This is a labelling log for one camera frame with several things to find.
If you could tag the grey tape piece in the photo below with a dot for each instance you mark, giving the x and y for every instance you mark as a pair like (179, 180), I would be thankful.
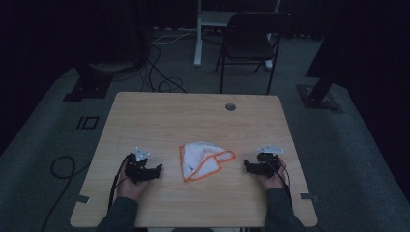
(306, 196)
(82, 198)

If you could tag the person's left hand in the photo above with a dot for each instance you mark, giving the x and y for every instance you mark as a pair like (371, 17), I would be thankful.
(130, 190)

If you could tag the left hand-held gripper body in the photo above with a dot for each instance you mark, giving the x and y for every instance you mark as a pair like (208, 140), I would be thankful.
(137, 169)

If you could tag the white cloth with orange edge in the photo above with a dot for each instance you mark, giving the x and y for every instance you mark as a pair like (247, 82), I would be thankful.
(199, 161)

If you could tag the black stand with base plate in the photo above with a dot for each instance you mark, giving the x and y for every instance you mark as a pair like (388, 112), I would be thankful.
(319, 95)
(88, 83)

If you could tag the white desk frame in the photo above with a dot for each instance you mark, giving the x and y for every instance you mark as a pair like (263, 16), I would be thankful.
(206, 22)

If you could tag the black folding chair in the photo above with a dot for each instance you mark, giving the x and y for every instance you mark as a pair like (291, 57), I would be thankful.
(249, 48)

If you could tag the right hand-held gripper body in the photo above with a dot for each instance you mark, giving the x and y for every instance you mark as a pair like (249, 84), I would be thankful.
(268, 162)

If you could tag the person's right hand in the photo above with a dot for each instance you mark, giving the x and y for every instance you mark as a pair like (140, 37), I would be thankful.
(274, 182)

